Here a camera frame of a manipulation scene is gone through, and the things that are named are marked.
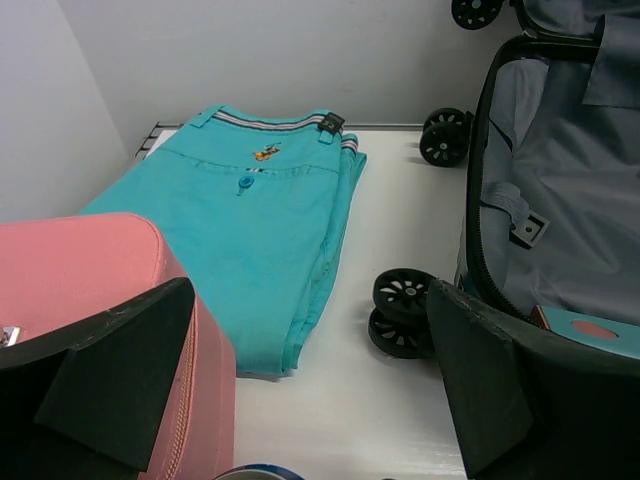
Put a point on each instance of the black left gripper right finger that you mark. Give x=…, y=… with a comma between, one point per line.
x=530, y=404

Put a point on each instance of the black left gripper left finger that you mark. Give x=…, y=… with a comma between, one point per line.
x=86, y=401

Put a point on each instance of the blue pepsi can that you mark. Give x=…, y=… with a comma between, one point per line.
x=259, y=472

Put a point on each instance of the turquoise shorts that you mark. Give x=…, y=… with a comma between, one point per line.
x=256, y=210

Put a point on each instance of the teal flat box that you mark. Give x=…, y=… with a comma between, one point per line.
x=603, y=334

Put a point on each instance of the grey open suitcase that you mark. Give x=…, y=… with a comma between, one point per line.
x=552, y=158

